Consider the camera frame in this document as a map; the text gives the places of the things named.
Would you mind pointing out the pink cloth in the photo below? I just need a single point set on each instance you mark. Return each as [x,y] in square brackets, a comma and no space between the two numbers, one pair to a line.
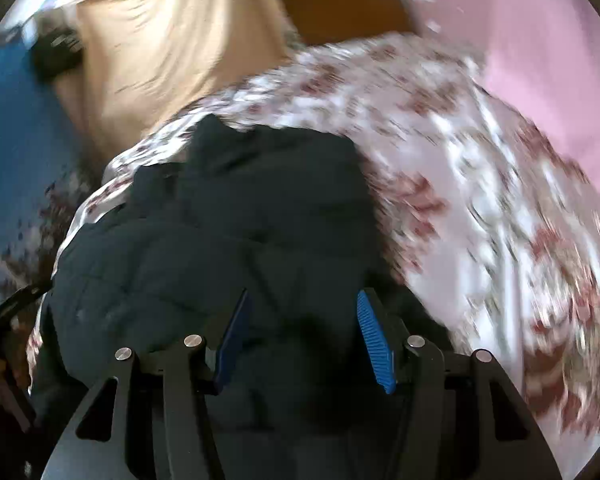
[545,60]

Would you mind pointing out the blue patterned carpet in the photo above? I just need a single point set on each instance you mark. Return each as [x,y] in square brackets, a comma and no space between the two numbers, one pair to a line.
[15,160]

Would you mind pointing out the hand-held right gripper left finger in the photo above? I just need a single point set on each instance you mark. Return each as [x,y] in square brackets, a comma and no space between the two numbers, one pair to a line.
[231,342]

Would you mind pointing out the beige curtain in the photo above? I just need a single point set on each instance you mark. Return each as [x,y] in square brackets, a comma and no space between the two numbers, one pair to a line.
[170,35]

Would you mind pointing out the floral bedspread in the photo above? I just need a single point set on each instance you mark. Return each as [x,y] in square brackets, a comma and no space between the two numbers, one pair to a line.
[480,185]

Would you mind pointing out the black bag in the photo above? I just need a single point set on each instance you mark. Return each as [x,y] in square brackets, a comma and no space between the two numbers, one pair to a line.
[57,52]

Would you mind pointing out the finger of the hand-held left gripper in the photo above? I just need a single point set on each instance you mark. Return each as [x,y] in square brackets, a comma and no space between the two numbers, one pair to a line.
[22,300]

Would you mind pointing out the dark jacket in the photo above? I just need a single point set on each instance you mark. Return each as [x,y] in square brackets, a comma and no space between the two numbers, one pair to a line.
[255,200]

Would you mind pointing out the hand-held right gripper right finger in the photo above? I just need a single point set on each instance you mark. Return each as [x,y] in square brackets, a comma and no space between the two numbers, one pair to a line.
[376,342]

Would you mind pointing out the wooden headboard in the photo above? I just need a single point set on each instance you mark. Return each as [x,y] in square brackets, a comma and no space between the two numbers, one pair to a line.
[340,5]

